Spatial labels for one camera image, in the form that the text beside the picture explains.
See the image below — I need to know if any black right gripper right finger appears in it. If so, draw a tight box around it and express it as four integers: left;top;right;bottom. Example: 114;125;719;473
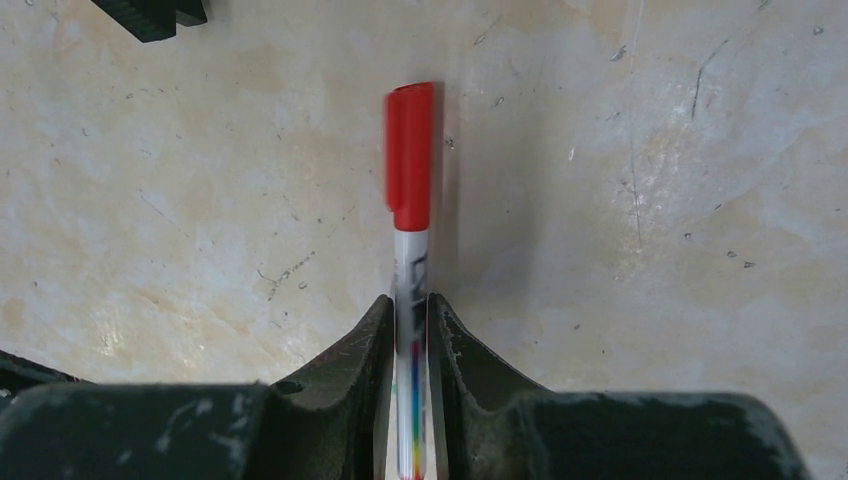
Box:
428;294;809;479

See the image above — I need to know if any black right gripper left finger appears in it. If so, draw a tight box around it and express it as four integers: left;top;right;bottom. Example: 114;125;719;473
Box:
1;296;394;479

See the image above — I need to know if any white red marker pen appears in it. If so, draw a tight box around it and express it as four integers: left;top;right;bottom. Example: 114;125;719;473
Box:
393;230;429;479

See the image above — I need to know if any red marker cap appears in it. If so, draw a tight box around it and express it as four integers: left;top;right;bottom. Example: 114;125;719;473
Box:
384;82;435;232

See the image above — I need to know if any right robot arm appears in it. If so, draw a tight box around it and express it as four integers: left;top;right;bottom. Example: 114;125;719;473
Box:
1;294;809;479

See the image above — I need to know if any black whiteboard foot clip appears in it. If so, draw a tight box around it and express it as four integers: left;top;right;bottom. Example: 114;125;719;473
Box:
93;0;208;43

